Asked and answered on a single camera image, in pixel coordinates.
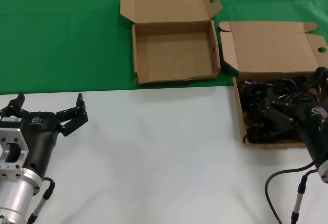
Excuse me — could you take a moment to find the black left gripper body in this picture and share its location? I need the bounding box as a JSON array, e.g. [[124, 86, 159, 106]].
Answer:
[[19, 111, 63, 181]]

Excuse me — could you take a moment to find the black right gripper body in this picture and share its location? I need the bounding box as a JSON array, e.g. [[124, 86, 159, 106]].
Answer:
[[294, 100, 328, 169]]

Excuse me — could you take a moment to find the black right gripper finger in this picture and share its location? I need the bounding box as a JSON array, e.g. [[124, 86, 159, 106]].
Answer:
[[263, 90, 296, 130], [316, 66, 328, 99]]

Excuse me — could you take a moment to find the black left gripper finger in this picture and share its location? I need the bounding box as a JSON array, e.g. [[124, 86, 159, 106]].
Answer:
[[0, 92, 31, 119], [55, 92, 89, 137]]

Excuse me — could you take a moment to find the black power cord with plug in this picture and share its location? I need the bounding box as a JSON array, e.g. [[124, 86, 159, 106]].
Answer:
[[252, 78, 321, 109]]

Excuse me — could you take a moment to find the open cardboard box, intact rim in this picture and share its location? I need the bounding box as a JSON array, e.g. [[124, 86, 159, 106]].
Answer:
[[218, 21, 328, 149]]

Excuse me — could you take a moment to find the open cardboard box, torn rim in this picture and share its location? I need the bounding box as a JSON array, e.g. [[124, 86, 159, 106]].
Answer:
[[119, 0, 223, 85]]

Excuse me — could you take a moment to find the green table cloth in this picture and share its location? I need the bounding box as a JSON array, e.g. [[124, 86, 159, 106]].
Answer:
[[0, 0, 328, 95]]

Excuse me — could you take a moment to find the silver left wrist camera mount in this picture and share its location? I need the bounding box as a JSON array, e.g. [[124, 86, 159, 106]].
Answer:
[[0, 116, 30, 171]]

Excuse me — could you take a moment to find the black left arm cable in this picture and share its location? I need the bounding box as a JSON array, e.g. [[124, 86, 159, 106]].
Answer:
[[27, 177, 56, 224]]

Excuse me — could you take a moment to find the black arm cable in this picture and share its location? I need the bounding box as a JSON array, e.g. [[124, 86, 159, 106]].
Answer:
[[27, 177, 56, 224], [264, 161, 328, 224]]

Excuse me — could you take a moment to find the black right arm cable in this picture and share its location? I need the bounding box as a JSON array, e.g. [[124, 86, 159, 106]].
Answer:
[[264, 161, 328, 224]]

